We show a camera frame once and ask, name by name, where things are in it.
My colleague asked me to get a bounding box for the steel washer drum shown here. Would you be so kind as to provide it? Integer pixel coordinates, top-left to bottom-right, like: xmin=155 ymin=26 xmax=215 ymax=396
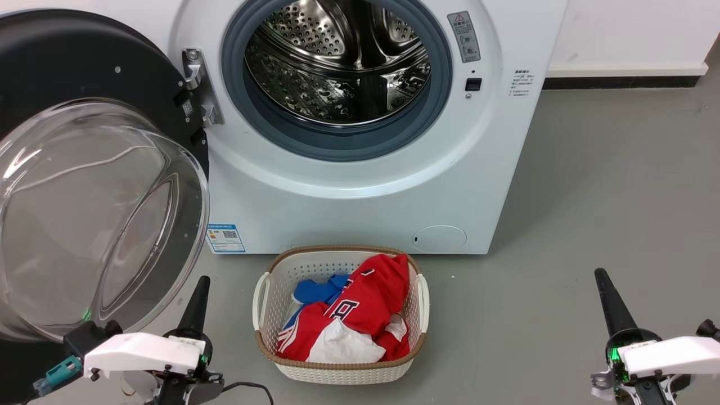
xmin=245 ymin=0 xmax=433 ymax=127

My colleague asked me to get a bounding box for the small printed text sticker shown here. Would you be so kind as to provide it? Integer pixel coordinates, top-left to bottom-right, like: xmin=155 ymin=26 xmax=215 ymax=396
xmin=509 ymin=70 xmax=532 ymax=97

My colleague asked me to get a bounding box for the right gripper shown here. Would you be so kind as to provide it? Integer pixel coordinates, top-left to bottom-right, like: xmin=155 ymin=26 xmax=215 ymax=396
xmin=591 ymin=268 xmax=692 ymax=405

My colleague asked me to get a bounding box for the white garment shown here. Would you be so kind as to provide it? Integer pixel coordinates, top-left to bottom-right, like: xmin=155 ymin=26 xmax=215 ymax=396
xmin=307 ymin=319 xmax=386 ymax=363

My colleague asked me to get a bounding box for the teal cable connector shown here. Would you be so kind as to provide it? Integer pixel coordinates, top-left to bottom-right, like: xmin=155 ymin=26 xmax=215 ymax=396
xmin=34 ymin=355 xmax=82 ymax=397

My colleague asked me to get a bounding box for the metal door hinge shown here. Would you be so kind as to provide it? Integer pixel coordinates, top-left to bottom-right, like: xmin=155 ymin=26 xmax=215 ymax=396
xmin=181 ymin=48 xmax=224 ymax=127

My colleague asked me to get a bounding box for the round white filter cover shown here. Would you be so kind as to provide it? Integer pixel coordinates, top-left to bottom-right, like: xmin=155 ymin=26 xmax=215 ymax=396
xmin=412 ymin=225 xmax=467 ymax=254

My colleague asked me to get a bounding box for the white plastic laundry basket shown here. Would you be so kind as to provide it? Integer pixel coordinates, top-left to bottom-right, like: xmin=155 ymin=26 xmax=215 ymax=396
xmin=253 ymin=245 xmax=431 ymax=385

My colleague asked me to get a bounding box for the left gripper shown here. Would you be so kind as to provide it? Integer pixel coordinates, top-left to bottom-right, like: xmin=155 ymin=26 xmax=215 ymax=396
xmin=147 ymin=276 xmax=224 ymax=405

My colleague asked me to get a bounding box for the white front-load washing machine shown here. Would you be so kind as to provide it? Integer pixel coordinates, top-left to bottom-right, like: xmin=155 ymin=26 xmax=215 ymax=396
xmin=163 ymin=0 xmax=570 ymax=255

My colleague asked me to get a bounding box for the blue garment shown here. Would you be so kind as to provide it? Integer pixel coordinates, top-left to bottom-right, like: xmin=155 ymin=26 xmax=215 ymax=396
xmin=284 ymin=274 xmax=350 ymax=330

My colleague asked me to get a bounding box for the black round glass washer door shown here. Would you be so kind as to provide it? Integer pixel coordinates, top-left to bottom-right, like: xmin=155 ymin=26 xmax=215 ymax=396
xmin=0 ymin=8 xmax=212 ymax=405

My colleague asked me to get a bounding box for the blue energy label sticker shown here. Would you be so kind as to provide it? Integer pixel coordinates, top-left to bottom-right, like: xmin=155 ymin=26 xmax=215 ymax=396
xmin=206 ymin=224 xmax=246 ymax=254

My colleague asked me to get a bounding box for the grey warning sticker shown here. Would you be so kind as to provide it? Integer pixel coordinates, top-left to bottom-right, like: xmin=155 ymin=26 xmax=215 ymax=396
xmin=447 ymin=11 xmax=482 ymax=64

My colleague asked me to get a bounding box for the red sports jersey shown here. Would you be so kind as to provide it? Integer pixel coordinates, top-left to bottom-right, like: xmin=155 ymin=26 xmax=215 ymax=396
xmin=277 ymin=253 xmax=411 ymax=362

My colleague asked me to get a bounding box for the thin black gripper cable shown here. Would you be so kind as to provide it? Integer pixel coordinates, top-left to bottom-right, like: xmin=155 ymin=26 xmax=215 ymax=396
xmin=222 ymin=381 xmax=275 ymax=405

